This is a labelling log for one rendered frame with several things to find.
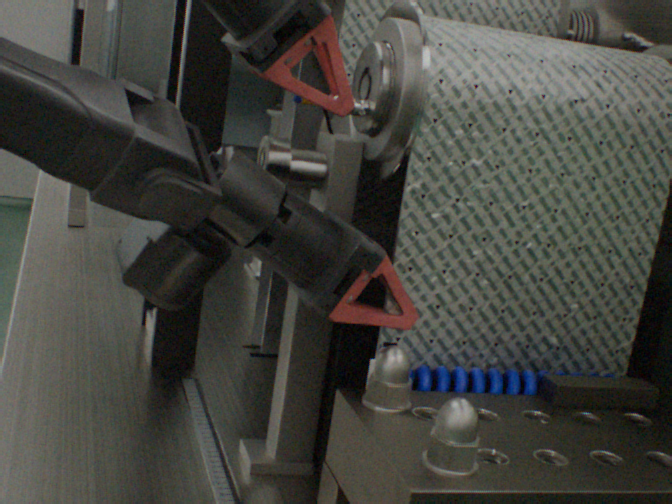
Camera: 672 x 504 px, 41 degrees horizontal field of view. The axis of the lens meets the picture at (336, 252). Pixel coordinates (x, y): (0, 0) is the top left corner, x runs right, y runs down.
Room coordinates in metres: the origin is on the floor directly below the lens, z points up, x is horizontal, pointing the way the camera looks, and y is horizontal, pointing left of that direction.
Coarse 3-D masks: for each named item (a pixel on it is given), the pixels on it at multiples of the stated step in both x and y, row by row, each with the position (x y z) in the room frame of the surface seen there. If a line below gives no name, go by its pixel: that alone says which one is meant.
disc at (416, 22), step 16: (400, 0) 0.75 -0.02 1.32; (384, 16) 0.78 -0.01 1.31; (400, 16) 0.75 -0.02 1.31; (416, 16) 0.71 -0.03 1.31; (416, 32) 0.71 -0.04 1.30; (416, 48) 0.70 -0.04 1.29; (416, 64) 0.70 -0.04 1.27; (416, 80) 0.69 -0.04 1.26; (416, 96) 0.69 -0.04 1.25; (416, 112) 0.68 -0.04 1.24; (416, 128) 0.68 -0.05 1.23; (400, 144) 0.70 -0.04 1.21; (368, 160) 0.77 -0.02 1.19; (384, 160) 0.73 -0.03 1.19; (400, 160) 0.70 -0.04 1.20; (384, 176) 0.72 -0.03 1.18
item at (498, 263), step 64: (448, 192) 0.70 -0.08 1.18; (512, 192) 0.72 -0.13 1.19; (576, 192) 0.73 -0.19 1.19; (640, 192) 0.75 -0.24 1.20; (448, 256) 0.70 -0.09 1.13; (512, 256) 0.72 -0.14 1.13; (576, 256) 0.74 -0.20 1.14; (640, 256) 0.76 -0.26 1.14; (448, 320) 0.71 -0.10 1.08; (512, 320) 0.72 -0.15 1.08; (576, 320) 0.74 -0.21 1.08
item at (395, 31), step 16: (384, 32) 0.75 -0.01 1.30; (400, 32) 0.71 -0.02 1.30; (400, 48) 0.71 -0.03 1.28; (400, 64) 0.70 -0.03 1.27; (400, 80) 0.70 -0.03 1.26; (400, 96) 0.69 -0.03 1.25; (400, 112) 0.69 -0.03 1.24; (384, 128) 0.72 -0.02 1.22; (400, 128) 0.70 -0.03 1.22; (368, 144) 0.75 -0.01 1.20; (384, 144) 0.71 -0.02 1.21
